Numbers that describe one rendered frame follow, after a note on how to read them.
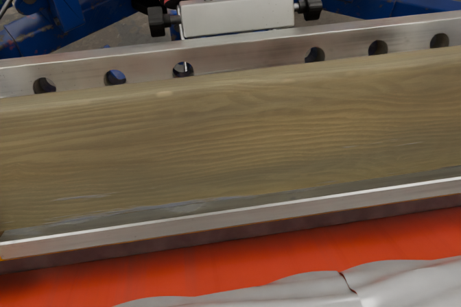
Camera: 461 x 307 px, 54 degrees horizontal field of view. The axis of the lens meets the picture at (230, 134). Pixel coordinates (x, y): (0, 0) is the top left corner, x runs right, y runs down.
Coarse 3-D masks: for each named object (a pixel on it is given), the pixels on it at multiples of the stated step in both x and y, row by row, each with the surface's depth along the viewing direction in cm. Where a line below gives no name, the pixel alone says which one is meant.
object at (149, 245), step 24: (312, 216) 27; (336, 216) 27; (360, 216) 27; (384, 216) 28; (144, 240) 26; (168, 240) 26; (192, 240) 26; (216, 240) 27; (0, 264) 25; (24, 264) 26; (48, 264) 26
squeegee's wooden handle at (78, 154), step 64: (320, 64) 24; (384, 64) 24; (448, 64) 24; (0, 128) 22; (64, 128) 22; (128, 128) 23; (192, 128) 23; (256, 128) 24; (320, 128) 24; (384, 128) 25; (448, 128) 25; (0, 192) 23; (64, 192) 23; (128, 192) 24; (192, 192) 24; (256, 192) 25
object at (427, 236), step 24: (408, 216) 29; (432, 216) 29; (456, 216) 28; (336, 240) 27; (360, 240) 27; (384, 240) 27; (408, 240) 27; (432, 240) 26; (456, 240) 26; (336, 264) 25; (360, 264) 25
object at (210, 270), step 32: (128, 256) 27; (160, 256) 27; (192, 256) 27; (224, 256) 27; (256, 256) 26; (288, 256) 26; (320, 256) 26; (0, 288) 26; (32, 288) 25; (64, 288) 25; (96, 288) 25; (128, 288) 25; (160, 288) 24; (192, 288) 24; (224, 288) 24
